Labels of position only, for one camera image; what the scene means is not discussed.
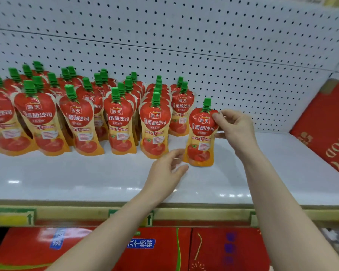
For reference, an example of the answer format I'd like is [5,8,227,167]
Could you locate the yellow green price label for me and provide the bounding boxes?
[0,208,36,227]

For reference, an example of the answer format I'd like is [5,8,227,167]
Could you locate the red gift box gold lettering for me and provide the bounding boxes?
[289,79,339,181]

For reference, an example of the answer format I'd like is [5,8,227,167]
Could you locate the green arrow price label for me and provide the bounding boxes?
[108,209,155,227]

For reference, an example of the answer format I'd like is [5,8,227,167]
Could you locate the red carton blue label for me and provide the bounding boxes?
[0,227,192,271]

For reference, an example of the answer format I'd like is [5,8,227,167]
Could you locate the single tomato sauce spout pouch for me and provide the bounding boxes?
[183,98,220,167]

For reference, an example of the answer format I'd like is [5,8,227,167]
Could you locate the red carton gold pattern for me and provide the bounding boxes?
[188,227,272,271]

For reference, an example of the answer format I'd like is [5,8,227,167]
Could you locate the person's right forearm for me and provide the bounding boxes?
[239,149,339,271]

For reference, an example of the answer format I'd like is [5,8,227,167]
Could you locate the person's right hand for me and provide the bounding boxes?
[212,109,261,160]

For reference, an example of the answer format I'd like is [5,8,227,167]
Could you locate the rows of red sauce pouches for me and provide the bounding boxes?
[0,61,195,160]

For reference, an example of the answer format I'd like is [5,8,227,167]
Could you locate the person's left hand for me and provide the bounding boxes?
[143,149,189,205]

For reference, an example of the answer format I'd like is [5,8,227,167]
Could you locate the person's left forearm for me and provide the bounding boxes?
[45,190,172,271]

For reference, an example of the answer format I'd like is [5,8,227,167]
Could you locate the white pegboard back panel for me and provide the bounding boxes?
[0,0,339,133]

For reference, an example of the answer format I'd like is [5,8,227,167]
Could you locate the yellow shelf edge rail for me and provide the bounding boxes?
[0,204,339,227]

